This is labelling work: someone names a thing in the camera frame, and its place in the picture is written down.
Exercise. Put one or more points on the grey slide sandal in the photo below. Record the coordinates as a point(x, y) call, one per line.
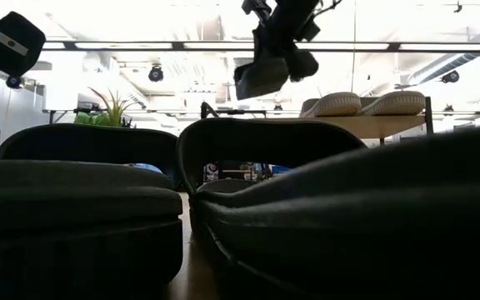
point(396, 104)
point(336, 106)

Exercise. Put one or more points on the black slide sandal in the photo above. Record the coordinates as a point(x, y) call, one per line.
point(348, 216)
point(77, 208)

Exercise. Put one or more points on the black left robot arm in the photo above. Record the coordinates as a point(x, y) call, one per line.
point(27, 35)

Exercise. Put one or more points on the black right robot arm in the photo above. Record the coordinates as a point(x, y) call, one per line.
point(290, 25)

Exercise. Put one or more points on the black ceiling spotlight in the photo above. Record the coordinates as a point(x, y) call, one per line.
point(14, 82)
point(156, 73)
point(450, 77)

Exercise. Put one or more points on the long ceiling light bar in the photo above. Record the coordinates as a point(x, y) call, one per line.
point(140, 46)

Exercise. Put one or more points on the green plant in patterned pot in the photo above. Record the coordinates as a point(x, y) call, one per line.
point(98, 120)

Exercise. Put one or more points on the wooden shelf with black frame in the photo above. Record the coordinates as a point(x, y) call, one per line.
point(381, 127)

